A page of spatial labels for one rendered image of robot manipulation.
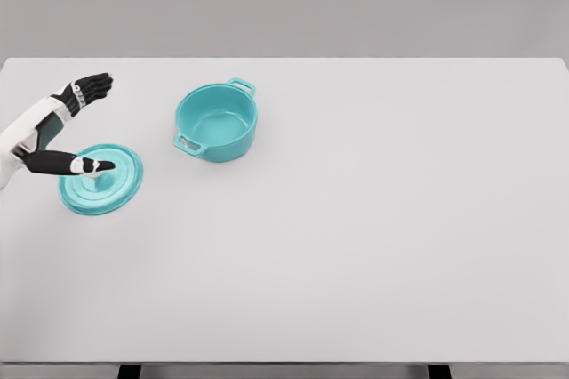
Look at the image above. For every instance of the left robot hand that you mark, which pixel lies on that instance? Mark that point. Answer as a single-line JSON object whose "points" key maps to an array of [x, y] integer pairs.
{"points": [[42, 118]]}

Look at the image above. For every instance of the teal pot lid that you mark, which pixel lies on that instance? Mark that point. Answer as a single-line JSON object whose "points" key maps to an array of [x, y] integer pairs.
{"points": [[113, 183]]}

